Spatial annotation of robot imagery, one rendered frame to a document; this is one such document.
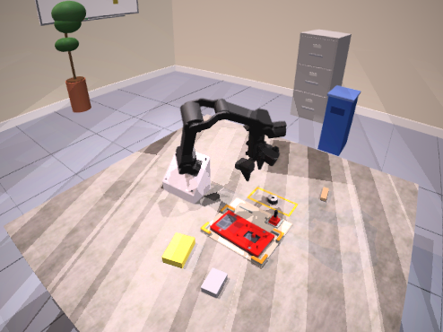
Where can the white and grey wheel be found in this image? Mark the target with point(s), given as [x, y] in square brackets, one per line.
[272, 199]

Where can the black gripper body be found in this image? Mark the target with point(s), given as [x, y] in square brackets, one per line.
[247, 165]

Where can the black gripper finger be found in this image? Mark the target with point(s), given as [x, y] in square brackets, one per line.
[260, 164]
[246, 175]

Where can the yellow block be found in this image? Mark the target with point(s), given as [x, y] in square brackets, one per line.
[177, 252]

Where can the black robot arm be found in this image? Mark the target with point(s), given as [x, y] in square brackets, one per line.
[257, 122]

